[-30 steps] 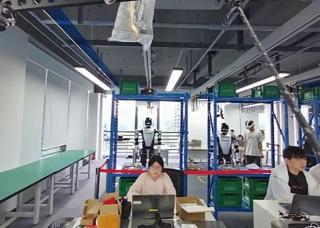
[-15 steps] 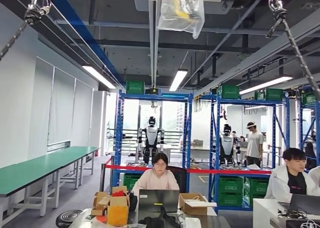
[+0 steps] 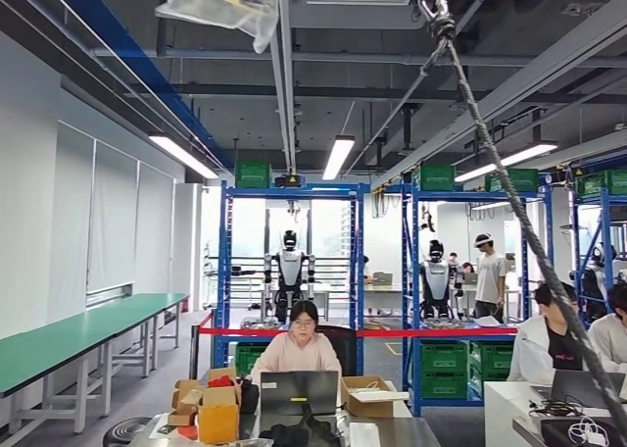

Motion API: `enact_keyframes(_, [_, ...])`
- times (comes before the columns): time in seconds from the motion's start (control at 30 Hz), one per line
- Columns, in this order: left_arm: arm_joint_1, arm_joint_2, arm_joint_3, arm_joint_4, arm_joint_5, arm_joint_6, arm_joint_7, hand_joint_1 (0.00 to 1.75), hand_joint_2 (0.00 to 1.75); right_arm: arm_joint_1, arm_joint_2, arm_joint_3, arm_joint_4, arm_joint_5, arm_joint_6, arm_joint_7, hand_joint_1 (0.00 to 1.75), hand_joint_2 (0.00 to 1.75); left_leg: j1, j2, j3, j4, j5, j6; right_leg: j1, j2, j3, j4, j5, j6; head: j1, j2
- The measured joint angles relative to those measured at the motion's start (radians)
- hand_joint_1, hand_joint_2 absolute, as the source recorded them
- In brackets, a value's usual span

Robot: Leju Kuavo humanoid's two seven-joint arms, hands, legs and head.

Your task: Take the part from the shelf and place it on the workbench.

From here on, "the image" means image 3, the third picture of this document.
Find green top workbench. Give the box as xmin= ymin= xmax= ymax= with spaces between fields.
xmin=0 ymin=292 xmax=190 ymax=447

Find long white ceiling lamp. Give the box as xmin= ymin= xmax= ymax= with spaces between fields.
xmin=149 ymin=135 xmax=220 ymax=180
xmin=321 ymin=135 xmax=356 ymax=181
xmin=454 ymin=141 xmax=559 ymax=184

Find black and white humanoid robot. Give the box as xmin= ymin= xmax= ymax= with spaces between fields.
xmin=263 ymin=229 xmax=317 ymax=325
xmin=419 ymin=239 xmax=466 ymax=322
xmin=570 ymin=242 xmax=627 ymax=323

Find white table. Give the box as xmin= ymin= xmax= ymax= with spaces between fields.
xmin=313 ymin=281 xmax=523 ymax=322
xmin=484 ymin=380 xmax=627 ymax=447

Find black office chair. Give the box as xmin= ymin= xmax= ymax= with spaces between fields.
xmin=317 ymin=324 xmax=358 ymax=378

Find red barrier belt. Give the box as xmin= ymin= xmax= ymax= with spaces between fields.
xmin=198 ymin=310 xmax=519 ymax=339

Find white foam sheet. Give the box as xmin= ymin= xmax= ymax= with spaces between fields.
xmin=349 ymin=388 xmax=410 ymax=405

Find black bag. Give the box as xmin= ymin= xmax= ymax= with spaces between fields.
xmin=237 ymin=376 xmax=260 ymax=416

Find open cardboard box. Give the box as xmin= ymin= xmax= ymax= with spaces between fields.
xmin=197 ymin=366 xmax=241 ymax=446
xmin=340 ymin=373 xmax=395 ymax=420
xmin=167 ymin=378 xmax=203 ymax=429

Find black barrier stanchion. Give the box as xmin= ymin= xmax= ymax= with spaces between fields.
xmin=189 ymin=324 xmax=201 ymax=381

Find grey roller blind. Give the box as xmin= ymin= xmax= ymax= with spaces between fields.
xmin=134 ymin=162 xmax=175 ymax=296
xmin=48 ymin=122 xmax=95 ymax=307
xmin=87 ymin=141 xmax=140 ymax=295

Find clear plastic bag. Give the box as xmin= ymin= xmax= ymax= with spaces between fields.
xmin=155 ymin=0 xmax=280 ymax=55

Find white flat box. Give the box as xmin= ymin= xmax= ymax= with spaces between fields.
xmin=349 ymin=422 xmax=383 ymax=447

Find dark top desk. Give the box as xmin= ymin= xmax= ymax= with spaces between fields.
xmin=128 ymin=411 xmax=442 ymax=447

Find silver swivel hook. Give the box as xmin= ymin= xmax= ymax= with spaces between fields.
xmin=417 ymin=0 xmax=456 ymax=41

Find black round base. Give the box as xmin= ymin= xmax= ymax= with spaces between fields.
xmin=102 ymin=416 xmax=153 ymax=447

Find black laptop sleeve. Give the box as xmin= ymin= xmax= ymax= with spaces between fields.
xmin=537 ymin=417 xmax=627 ymax=447

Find black cable pile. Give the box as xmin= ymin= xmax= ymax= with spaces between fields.
xmin=258 ymin=410 xmax=345 ymax=447

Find black braided tether cable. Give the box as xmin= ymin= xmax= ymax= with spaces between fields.
xmin=420 ymin=15 xmax=627 ymax=435

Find black power cables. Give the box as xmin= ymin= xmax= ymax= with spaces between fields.
xmin=528 ymin=399 xmax=572 ymax=420

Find white charger cable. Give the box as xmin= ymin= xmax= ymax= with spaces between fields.
xmin=567 ymin=417 xmax=611 ymax=447

